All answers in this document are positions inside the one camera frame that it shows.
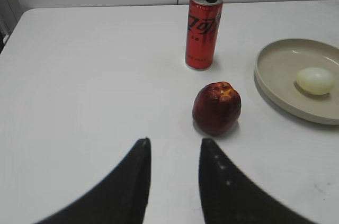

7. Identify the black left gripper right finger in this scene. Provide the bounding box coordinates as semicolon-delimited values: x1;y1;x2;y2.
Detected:
199;139;311;223

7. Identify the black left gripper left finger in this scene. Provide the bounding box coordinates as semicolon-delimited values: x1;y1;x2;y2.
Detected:
41;138;151;223

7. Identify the white egg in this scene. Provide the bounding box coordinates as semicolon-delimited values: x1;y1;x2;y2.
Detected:
296;67;335;95

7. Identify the beige round plate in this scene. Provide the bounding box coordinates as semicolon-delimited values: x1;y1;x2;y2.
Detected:
255;39;338;125

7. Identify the dark red apple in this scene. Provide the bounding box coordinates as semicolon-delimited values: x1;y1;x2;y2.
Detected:
192;82;242;136

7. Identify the red soda can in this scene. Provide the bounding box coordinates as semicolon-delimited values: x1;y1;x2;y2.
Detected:
185;0;223;70

